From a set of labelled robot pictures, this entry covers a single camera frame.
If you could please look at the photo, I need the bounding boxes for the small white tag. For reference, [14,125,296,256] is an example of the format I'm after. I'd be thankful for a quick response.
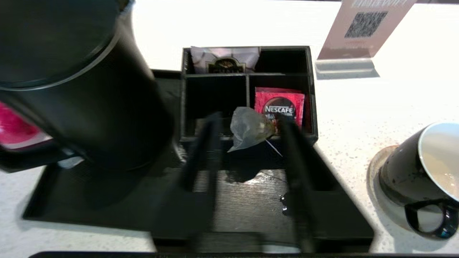
[57,156,85,169]

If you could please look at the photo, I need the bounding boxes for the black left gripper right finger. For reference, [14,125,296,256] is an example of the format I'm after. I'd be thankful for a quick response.
[278,120,370,253]

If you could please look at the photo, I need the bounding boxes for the red toy apple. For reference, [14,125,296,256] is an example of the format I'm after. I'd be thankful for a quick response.
[0,102,52,149]

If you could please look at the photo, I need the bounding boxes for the black mug white inside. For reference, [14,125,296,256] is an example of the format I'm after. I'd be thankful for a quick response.
[378,122,459,240]

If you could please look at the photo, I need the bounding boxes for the QR code sign stand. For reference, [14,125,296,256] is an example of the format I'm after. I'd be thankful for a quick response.
[315,0,418,80]

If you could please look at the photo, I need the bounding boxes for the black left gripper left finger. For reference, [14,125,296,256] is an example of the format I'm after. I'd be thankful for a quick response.
[152,112,223,252]

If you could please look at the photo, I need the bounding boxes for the pyramid tea bag with string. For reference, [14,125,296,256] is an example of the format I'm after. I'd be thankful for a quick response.
[228,106,284,158]

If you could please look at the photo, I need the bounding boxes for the white sachets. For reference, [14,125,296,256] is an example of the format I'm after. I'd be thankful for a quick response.
[190,47,261,74]

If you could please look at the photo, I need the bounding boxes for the red sachet packet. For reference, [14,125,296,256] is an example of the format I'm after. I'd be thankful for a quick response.
[255,87,305,133]

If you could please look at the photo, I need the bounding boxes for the black electric kettle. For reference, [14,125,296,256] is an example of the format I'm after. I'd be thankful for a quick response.
[0,0,176,212]

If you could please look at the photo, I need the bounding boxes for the clear glass coaster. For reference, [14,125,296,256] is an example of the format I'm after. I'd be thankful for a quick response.
[366,145,459,231]

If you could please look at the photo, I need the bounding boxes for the black compartment organizer box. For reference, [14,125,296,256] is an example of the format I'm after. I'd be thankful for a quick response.
[179,46,319,145]

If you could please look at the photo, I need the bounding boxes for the black serving tray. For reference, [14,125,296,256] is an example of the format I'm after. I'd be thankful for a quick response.
[22,70,375,248]

